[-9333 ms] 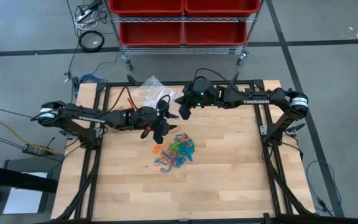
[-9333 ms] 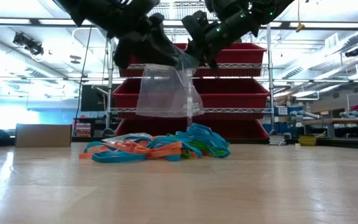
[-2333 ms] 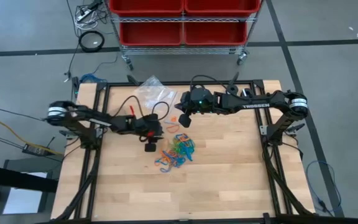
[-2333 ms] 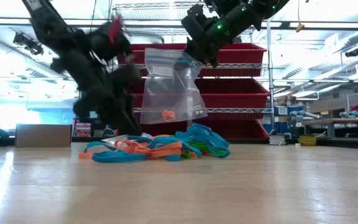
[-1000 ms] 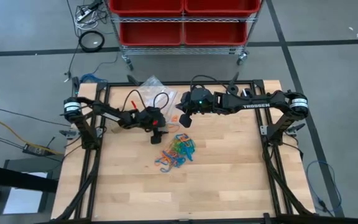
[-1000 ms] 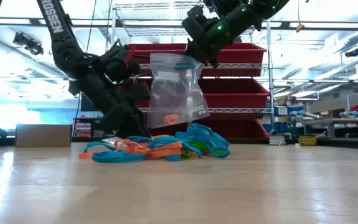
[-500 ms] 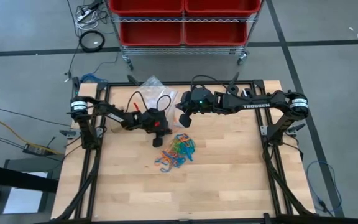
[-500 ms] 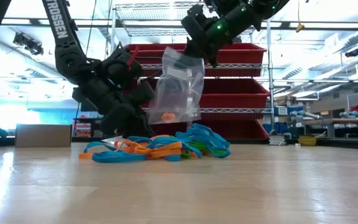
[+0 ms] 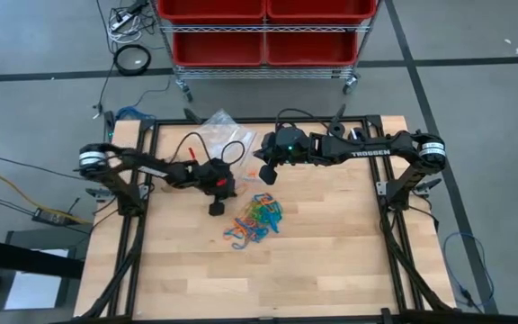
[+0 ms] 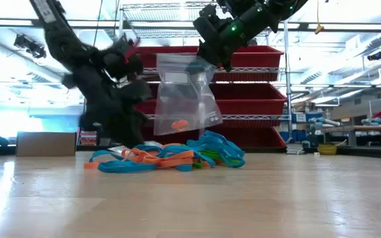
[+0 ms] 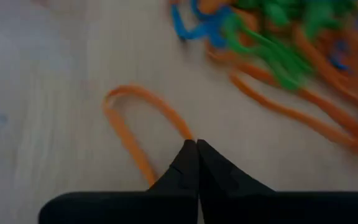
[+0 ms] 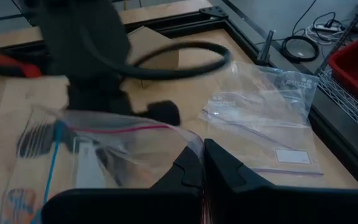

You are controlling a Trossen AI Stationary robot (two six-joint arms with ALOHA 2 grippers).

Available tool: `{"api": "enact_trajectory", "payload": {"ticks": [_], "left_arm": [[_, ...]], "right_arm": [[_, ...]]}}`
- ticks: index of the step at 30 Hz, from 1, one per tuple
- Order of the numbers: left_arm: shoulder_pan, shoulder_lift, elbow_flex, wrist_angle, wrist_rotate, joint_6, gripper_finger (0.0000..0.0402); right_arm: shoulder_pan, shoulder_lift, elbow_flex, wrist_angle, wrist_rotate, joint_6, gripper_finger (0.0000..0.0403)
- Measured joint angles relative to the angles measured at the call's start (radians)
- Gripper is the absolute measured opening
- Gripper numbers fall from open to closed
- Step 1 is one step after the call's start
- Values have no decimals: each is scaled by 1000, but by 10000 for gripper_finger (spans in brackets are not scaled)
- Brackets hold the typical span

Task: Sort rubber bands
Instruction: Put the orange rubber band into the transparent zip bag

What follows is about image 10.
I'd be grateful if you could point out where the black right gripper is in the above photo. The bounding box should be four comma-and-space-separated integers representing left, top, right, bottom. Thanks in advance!
196, 11, 257, 73

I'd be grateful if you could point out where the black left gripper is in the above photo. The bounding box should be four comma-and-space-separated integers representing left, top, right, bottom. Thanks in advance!
61, 34, 153, 149

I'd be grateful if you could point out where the orange rubber band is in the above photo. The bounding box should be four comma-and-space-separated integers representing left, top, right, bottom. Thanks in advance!
171, 119, 191, 131
83, 147, 151, 169
142, 150, 194, 169

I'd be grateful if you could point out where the green rubber band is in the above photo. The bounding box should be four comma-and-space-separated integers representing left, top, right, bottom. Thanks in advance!
192, 150, 243, 169

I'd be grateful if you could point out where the small parts drawer cabinet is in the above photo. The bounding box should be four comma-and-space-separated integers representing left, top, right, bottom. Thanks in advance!
77, 130, 98, 146

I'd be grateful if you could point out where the small cardboard box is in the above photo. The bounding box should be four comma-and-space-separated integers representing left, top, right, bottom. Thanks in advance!
15, 131, 77, 157

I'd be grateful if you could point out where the blue storage crate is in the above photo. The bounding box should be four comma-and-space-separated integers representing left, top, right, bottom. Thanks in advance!
291, 112, 324, 124

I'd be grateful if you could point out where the black ceiling fixture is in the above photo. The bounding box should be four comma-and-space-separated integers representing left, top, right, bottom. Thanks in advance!
13, 34, 48, 60

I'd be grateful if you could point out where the ceiling light strip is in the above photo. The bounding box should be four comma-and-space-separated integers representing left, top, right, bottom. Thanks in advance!
322, 23, 381, 30
0, 19, 118, 27

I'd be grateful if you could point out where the wooden workbench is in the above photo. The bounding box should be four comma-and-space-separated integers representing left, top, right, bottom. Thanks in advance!
320, 124, 381, 148

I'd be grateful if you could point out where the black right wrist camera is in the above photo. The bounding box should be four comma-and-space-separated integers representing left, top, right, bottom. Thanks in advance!
192, 3, 226, 38

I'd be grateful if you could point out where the red cable clip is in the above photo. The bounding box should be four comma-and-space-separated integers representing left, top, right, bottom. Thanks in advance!
123, 46, 139, 64

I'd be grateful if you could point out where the chrome wire shelf cart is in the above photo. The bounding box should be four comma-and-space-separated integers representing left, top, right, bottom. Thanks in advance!
116, 0, 294, 153

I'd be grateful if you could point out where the black hanging cable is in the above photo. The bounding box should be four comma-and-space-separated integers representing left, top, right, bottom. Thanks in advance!
93, 0, 104, 47

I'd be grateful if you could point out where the yellow hanging cord plug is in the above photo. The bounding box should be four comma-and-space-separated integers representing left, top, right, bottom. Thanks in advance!
314, 0, 325, 36

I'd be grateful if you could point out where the black spool yellow wire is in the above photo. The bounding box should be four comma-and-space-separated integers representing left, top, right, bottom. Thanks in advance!
316, 142, 339, 156

